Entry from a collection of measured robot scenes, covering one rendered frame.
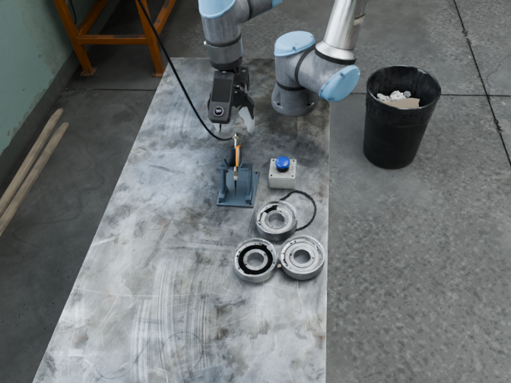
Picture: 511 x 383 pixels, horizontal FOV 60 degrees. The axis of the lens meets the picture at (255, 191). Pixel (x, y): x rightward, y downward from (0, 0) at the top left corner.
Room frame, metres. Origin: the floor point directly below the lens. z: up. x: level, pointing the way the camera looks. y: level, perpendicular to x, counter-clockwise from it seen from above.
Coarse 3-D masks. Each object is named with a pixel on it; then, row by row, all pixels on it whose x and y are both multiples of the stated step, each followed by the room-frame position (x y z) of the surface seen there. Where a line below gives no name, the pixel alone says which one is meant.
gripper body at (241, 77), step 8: (216, 64) 0.82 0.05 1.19; (232, 64) 0.81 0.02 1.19; (240, 64) 0.83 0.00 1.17; (240, 72) 0.87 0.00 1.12; (248, 72) 0.88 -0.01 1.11; (240, 80) 0.84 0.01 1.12; (248, 80) 0.88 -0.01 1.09; (240, 88) 0.82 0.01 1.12; (248, 88) 0.87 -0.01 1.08; (240, 96) 0.81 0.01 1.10; (232, 104) 0.81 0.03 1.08; (240, 104) 0.81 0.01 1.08
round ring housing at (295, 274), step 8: (288, 240) 0.59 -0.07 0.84; (296, 240) 0.59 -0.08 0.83; (304, 240) 0.59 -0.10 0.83; (312, 240) 0.58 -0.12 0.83; (280, 248) 0.56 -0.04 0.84; (296, 248) 0.57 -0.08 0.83; (304, 248) 0.56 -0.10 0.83; (320, 248) 0.56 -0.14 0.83; (280, 256) 0.54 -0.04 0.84; (296, 256) 0.56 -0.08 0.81; (312, 256) 0.54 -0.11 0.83; (320, 256) 0.54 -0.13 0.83; (296, 264) 0.52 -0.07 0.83; (304, 264) 0.52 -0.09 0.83; (320, 264) 0.51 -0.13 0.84; (288, 272) 0.51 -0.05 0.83; (296, 272) 0.50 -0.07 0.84; (304, 272) 0.49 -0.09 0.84; (312, 272) 0.49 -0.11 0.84
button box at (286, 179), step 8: (272, 160) 0.85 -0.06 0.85; (296, 160) 0.84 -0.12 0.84; (272, 168) 0.82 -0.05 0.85; (288, 168) 0.81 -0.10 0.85; (296, 168) 0.82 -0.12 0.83; (272, 176) 0.79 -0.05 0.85; (280, 176) 0.79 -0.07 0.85; (288, 176) 0.78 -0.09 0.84; (272, 184) 0.79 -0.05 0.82; (280, 184) 0.78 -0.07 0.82; (288, 184) 0.78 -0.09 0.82
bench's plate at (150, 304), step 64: (192, 64) 1.43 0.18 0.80; (256, 64) 1.38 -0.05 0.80; (192, 128) 1.07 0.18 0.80; (256, 128) 1.04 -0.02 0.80; (320, 128) 1.01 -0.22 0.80; (128, 192) 0.83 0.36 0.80; (192, 192) 0.80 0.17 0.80; (256, 192) 0.78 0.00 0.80; (320, 192) 0.75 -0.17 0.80; (128, 256) 0.62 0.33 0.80; (192, 256) 0.60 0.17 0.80; (64, 320) 0.46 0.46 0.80; (128, 320) 0.45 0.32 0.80; (192, 320) 0.43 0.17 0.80; (256, 320) 0.41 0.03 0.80; (320, 320) 0.40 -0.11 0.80
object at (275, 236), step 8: (280, 200) 0.71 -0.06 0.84; (264, 208) 0.70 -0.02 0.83; (288, 208) 0.69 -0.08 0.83; (256, 216) 0.67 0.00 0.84; (272, 216) 0.68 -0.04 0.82; (280, 216) 0.68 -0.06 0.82; (296, 216) 0.65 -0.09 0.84; (256, 224) 0.65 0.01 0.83; (296, 224) 0.63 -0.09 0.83; (264, 232) 0.62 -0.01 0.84; (288, 232) 0.61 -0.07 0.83; (280, 240) 0.61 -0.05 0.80
